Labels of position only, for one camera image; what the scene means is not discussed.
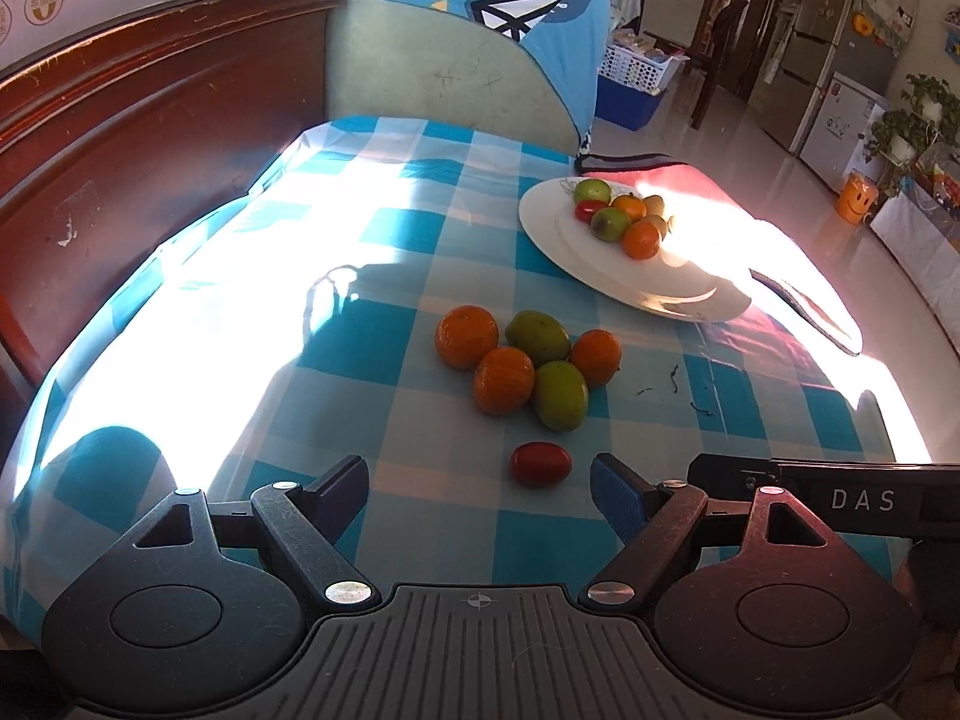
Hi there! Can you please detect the red cherry tomato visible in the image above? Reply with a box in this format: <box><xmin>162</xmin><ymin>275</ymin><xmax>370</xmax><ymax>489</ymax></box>
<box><xmin>574</xmin><ymin>200</ymin><xmax>608</xmax><ymax>223</ymax></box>
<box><xmin>509</xmin><ymin>442</ymin><xmax>573</xmax><ymax>488</ymax></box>

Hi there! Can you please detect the orange tangerine with stem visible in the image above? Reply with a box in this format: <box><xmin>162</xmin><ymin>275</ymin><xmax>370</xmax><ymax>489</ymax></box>
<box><xmin>620</xmin><ymin>220</ymin><xmax>661</xmax><ymax>260</ymax></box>

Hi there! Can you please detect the lone green fruit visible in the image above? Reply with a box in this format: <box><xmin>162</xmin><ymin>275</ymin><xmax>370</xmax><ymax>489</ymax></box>
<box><xmin>589</xmin><ymin>206</ymin><xmax>633</xmax><ymax>244</ymax></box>

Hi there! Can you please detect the brown kiwi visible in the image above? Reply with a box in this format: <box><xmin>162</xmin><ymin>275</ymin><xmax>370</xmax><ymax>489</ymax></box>
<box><xmin>644</xmin><ymin>195</ymin><xmax>664</xmax><ymax>216</ymax></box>
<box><xmin>646</xmin><ymin>215</ymin><xmax>669</xmax><ymax>238</ymax></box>

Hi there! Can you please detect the small orange tangerine front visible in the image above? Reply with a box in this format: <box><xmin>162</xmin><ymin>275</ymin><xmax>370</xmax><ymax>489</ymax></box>
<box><xmin>610</xmin><ymin>195</ymin><xmax>647</xmax><ymax>223</ymax></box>

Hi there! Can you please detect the person's right hand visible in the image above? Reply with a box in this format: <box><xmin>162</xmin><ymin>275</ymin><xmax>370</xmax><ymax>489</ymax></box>
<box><xmin>893</xmin><ymin>562</ymin><xmax>958</xmax><ymax>684</ymax></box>

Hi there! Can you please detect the white ceramic plate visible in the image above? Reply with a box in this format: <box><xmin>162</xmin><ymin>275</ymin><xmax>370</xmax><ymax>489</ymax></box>
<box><xmin>517</xmin><ymin>179</ymin><xmax>752</xmax><ymax>322</ymax></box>

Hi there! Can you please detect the blue checkered tablecloth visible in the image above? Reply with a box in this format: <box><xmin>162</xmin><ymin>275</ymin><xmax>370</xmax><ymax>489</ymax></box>
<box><xmin>2</xmin><ymin>117</ymin><xmax>923</xmax><ymax>637</ymax></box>

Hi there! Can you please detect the orange smiley face stool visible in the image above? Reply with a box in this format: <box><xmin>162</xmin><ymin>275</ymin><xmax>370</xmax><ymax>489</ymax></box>
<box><xmin>835</xmin><ymin>171</ymin><xmax>878</xmax><ymax>224</ymax></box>

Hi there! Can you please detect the small white fridge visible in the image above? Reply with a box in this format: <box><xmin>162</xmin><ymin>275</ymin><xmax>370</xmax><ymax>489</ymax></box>
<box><xmin>800</xmin><ymin>73</ymin><xmax>890</xmax><ymax>192</ymax></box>

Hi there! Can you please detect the potted green plant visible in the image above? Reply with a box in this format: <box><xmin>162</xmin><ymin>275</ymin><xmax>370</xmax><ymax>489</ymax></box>
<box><xmin>866</xmin><ymin>73</ymin><xmax>958</xmax><ymax>199</ymax></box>

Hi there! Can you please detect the blue storage bin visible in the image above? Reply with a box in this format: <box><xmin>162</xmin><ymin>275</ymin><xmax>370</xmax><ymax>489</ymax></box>
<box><xmin>596</xmin><ymin>76</ymin><xmax>665</xmax><ymax>132</ymax></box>

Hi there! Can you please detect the white plastic basket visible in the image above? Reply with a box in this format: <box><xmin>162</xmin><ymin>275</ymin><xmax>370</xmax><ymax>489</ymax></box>
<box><xmin>599</xmin><ymin>44</ymin><xmax>686</xmax><ymax>96</ymax></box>

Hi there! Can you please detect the dark wooden chair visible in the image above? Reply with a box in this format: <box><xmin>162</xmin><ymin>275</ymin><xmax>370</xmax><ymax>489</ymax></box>
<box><xmin>656</xmin><ymin>0</ymin><xmax>747</xmax><ymax>130</ymax></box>

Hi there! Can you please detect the dark red wooden headboard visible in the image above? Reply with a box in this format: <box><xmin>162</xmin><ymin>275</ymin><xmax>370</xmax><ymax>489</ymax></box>
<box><xmin>2</xmin><ymin>0</ymin><xmax>345</xmax><ymax>445</ymax></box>

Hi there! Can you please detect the silver refrigerator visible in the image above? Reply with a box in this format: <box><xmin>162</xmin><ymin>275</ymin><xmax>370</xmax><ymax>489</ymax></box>
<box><xmin>760</xmin><ymin>0</ymin><xmax>919</xmax><ymax>154</ymax></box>

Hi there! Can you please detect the blue and green cushion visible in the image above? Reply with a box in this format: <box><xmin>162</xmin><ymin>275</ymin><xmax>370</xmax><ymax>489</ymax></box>
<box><xmin>324</xmin><ymin>0</ymin><xmax>610</xmax><ymax>154</ymax></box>

